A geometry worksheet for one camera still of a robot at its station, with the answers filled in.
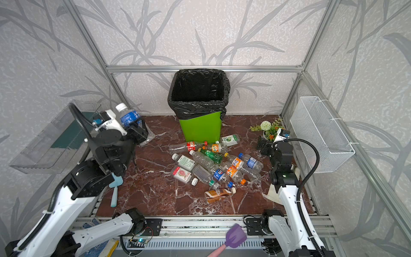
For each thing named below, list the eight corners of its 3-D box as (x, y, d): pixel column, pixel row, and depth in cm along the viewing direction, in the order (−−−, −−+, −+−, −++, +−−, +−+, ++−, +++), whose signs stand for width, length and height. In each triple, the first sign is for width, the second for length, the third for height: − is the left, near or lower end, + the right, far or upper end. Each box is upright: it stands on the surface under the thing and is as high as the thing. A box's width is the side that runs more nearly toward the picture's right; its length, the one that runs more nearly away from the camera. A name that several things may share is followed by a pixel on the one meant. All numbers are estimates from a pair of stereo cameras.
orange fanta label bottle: (222, 172, 92) (223, 169, 89) (227, 165, 95) (228, 162, 91) (243, 187, 87) (244, 184, 83) (248, 179, 89) (249, 176, 86)
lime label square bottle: (224, 150, 104) (225, 146, 100) (219, 142, 108) (219, 138, 104) (240, 142, 107) (241, 138, 104) (234, 135, 111) (235, 131, 108)
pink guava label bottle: (173, 177, 92) (171, 173, 88) (178, 169, 95) (177, 165, 91) (194, 188, 87) (193, 185, 84) (199, 179, 91) (198, 176, 87)
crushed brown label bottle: (206, 204, 82) (206, 201, 77) (205, 195, 85) (204, 191, 80) (235, 197, 85) (236, 193, 80) (232, 188, 87) (233, 184, 83)
